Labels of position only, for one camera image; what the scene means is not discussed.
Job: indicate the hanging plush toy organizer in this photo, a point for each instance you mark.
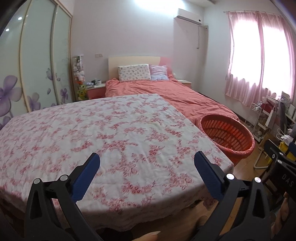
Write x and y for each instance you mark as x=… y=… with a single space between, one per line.
x=79 y=78

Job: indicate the right pink nightstand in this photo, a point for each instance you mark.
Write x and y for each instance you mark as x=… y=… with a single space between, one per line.
x=185 y=82

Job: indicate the red plastic laundry basket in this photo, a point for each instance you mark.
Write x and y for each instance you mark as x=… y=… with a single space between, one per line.
x=232 y=137

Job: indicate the white shelf cart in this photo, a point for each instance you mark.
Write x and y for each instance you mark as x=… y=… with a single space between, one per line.
x=268 y=113

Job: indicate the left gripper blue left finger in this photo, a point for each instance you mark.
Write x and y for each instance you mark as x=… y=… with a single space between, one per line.
x=52 y=212

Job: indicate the bed with coral duvet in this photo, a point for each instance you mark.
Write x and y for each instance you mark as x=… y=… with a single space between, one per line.
x=190 y=103

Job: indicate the floral pink white tablecloth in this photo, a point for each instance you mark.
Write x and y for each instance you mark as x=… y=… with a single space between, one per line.
x=146 y=148

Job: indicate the wardrobe with flower doors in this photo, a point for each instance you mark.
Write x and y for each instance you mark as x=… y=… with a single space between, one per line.
x=35 y=57

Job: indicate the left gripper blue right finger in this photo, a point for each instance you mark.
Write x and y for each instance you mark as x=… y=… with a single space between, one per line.
x=252 y=221

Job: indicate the striped pink pillow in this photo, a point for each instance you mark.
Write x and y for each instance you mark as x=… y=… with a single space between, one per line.
x=158 y=72

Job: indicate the grey office chair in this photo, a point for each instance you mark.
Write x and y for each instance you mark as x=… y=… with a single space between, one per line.
x=283 y=118

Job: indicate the left pink nightstand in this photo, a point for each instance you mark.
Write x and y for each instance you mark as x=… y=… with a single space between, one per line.
x=98 y=91

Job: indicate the pink window curtain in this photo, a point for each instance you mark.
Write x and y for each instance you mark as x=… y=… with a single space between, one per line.
x=262 y=57

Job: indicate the person's right hand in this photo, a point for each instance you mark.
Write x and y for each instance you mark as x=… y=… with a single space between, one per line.
x=284 y=226

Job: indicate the floral white pillow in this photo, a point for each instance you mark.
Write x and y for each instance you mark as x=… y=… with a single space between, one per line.
x=134 y=72

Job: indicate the white wall socket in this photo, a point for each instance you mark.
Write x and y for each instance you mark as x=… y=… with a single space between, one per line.
x=98 y=55

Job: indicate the white wire trolley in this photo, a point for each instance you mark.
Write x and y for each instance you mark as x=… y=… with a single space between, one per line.
x=255 y=122

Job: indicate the white wall air conditioner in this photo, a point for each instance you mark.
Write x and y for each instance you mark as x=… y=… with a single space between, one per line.
x=189 y=16

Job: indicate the pink nightstand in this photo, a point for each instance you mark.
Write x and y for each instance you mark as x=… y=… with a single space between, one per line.
x=98 y=91
x=185 y=82

